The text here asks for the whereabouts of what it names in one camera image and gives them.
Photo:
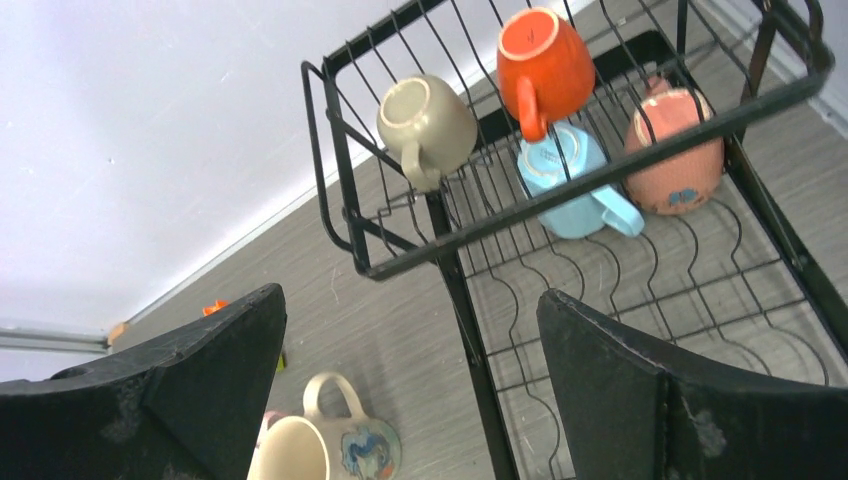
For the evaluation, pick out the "beige mug shelf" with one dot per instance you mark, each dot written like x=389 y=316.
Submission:
x=424 y=123

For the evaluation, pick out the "pink faceted mug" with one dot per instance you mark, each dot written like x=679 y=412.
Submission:
x=269 y=418

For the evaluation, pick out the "orange mug shelf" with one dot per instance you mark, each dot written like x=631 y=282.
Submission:
x=544 y=69

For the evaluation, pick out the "tall cream dragon mug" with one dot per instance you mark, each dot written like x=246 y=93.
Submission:
x=317 y=446

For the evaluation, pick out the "black wire dish rack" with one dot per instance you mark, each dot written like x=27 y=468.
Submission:
x=730 y=280

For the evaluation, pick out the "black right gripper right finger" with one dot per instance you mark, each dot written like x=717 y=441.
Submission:
x=634 y=406

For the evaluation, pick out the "salmon pink mug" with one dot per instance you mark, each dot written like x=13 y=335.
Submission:
x=682 y=182

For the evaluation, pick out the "toy brick house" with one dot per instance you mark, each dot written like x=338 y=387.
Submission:
x=220 y=304

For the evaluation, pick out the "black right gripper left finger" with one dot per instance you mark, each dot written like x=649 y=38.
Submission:
x=186 y=404

